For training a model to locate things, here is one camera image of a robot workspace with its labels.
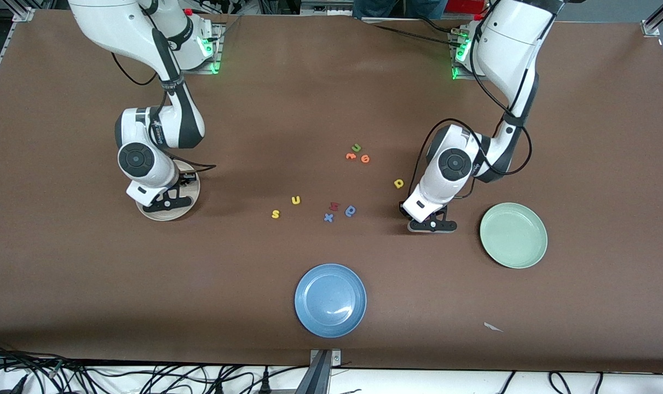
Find brown beige plate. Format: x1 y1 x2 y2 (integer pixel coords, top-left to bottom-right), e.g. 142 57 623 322
136 160 201 222

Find green plate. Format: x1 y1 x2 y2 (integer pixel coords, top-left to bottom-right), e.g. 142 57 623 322
480 202 548 269

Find blue plate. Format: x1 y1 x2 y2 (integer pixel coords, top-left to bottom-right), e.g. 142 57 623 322
295 264 367 338

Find person in blue jeans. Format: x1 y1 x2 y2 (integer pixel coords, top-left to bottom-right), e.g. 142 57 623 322
352 0 448 20

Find aluminium corner profile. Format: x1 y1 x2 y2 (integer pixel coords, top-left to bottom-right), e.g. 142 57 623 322
641 0 663 37

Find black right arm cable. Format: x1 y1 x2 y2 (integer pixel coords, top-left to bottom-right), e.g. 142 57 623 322
110 52 218 175

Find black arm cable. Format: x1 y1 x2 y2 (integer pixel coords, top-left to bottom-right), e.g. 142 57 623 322
110 52 218 175
411 22 534 199

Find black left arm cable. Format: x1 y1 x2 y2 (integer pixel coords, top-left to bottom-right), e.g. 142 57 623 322
411 22 534 199

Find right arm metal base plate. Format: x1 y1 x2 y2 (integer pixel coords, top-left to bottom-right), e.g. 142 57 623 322
188 21 226 75

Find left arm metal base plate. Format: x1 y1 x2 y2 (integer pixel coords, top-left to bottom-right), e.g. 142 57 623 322
449 25 491 82

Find black base cable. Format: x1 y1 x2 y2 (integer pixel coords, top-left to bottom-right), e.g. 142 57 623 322
364 18 463 50

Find aluminium profile bracket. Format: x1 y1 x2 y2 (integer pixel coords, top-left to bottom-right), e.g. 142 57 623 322
296 349 343 394

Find aluminium table edge rail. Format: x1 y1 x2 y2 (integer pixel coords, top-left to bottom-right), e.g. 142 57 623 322
0 21 20 108

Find tangled black floor cables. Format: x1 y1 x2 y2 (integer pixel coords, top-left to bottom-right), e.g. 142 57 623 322
0 342 255 394

